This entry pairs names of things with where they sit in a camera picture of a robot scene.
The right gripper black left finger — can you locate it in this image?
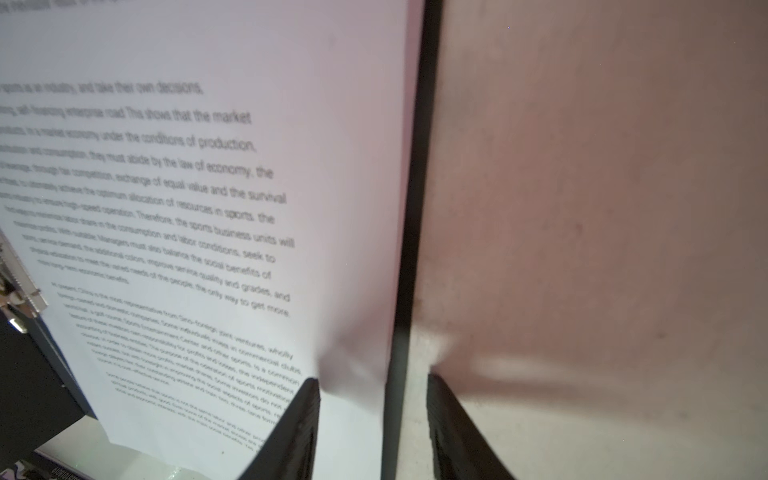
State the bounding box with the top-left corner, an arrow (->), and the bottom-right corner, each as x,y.
239,378 -> 321,480

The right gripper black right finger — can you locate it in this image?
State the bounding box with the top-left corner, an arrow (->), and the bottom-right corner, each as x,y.
426,373 -> 515,480

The black file folder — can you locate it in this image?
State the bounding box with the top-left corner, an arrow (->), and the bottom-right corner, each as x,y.
0,0 -> 446,480

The metal folder clip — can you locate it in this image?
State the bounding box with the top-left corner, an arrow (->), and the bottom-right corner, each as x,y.
1,233 -> 48,334

